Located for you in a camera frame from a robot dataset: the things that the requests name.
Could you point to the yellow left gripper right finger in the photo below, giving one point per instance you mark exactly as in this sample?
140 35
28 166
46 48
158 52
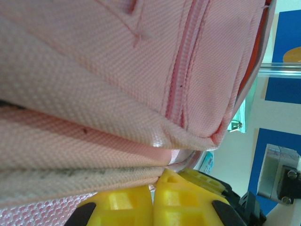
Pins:
178 207

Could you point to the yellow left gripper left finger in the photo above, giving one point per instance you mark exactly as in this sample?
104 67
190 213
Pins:
122 207

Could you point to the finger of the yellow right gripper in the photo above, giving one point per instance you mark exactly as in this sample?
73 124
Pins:
202 180

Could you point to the pink student backpack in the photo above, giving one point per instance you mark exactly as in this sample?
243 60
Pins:
94 70

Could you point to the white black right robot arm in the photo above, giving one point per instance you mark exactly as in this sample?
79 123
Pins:
272 176

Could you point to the blue tissue pack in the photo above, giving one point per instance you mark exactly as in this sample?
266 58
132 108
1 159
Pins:
208 163

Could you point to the mint green zip case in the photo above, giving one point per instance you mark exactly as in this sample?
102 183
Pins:
247 110

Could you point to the aluminium right corner post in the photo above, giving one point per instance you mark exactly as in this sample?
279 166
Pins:
282 70

